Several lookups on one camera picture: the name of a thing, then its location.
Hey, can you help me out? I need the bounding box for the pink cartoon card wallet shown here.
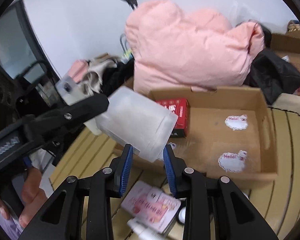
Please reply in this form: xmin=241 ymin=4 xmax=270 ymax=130
xmin=121 ymin=180 xmax=181 ymax=234

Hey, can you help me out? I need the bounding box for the translucent white plastic container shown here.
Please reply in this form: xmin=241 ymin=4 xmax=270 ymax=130
xmin=96 ymin=86 xmax=178 ymax=163

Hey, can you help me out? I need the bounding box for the left hand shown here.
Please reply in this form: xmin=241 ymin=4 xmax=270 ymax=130
xmin=0 ymin=167 xmax=47 ymax=228

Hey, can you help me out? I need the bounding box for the white round lid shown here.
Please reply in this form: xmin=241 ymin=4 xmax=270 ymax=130
xmin=177 ymin=207 xmax=186 ymax=225

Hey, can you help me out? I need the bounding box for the hello sticker lower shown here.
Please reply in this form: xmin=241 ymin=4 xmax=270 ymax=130
xmin=218 ymin=150 xmax=247 ymax=173

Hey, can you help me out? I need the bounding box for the hello sticker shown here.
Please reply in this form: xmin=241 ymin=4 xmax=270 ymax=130
xmin=218 ymin=150 xmax=247 ymax=173
xmin=225 ymin=114 xmax=248 ymax=131

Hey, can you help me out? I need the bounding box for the white thermos bottle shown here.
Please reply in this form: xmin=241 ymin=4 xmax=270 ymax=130
xmin=56 ymin=76 xmax=102 ymax=136

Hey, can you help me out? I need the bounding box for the red book box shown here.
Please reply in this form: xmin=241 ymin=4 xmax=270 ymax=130
xmin=156 ymin=98 xmax=190 ymax=138

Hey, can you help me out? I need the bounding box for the cardboard tray box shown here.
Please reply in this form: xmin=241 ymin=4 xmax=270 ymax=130
xmin=147 ymin=87 xmax=278 ymax=188

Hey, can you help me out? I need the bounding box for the white tube bottle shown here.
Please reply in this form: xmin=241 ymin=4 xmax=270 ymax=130
xmin=127 ymin=218 xmax=165 ymax=240

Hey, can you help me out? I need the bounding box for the hello sticker upper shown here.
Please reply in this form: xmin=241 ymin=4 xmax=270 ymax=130
xmin=225 ymin=114 xmax=248 ymax=131

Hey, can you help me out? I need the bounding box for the beige cloth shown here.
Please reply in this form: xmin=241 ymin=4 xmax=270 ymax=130
xmin=79 ymin=55 xmax=120 ymax=96

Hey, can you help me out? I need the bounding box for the black garment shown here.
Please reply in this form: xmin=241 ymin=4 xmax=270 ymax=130
xmin=243 ymin=48 xmax=300 ymax=105

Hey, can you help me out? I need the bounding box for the beige canvas bag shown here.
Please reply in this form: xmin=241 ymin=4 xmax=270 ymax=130
xmin=272 ymin=93 xmax=300 ymax=115

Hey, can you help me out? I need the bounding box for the open brown cardboard box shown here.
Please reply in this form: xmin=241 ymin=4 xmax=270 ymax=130
xmin=270 ymin=33 xmax=300 ymax=72

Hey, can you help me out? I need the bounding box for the woven rattan ball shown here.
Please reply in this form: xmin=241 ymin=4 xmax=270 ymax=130
xmin=286 ymin=20 xmax=300 ymax=39

